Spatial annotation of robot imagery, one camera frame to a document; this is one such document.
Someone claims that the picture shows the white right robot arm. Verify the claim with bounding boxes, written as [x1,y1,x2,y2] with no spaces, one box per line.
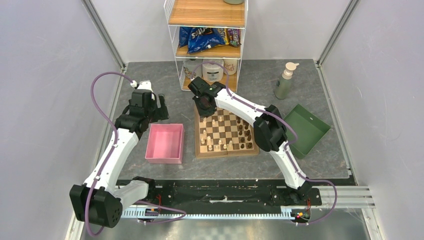
[188,77,312,205]

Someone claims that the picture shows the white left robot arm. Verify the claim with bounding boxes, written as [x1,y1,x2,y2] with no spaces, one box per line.
[69,80,169,228]

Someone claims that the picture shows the wooden chess board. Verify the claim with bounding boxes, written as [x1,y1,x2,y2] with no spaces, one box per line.
[194,107,260,158]

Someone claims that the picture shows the white toilet paper roll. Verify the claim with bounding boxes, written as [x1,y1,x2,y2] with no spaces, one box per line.
[202,58,224,83]

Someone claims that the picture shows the white patterned mug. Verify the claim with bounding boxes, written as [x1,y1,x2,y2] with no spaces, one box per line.
[183,58,203,79]

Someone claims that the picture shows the pink plastic bin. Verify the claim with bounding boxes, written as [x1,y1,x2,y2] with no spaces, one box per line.
[145,123,185,164]

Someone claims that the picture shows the pink printed cup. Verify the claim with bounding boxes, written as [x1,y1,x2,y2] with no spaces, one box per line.
[223,58,239,76]

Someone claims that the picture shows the blue chips bag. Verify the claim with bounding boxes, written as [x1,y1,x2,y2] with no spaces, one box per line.
[178,26,226,54]

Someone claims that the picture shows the dark candy bag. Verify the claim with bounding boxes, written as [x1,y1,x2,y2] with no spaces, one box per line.
[225,28,241,48]

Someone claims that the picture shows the green soap pump bottle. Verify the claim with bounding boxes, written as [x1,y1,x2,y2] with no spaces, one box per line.
[274,62,300,100]

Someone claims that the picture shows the green plastic bin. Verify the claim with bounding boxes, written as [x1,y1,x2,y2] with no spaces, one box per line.
[284,104,331,159]

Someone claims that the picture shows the white wire wooden shelf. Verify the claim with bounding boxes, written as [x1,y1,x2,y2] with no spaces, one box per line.
[163,0,248,91]

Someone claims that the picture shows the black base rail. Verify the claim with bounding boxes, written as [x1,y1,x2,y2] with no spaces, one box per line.
[142,179,351,216]

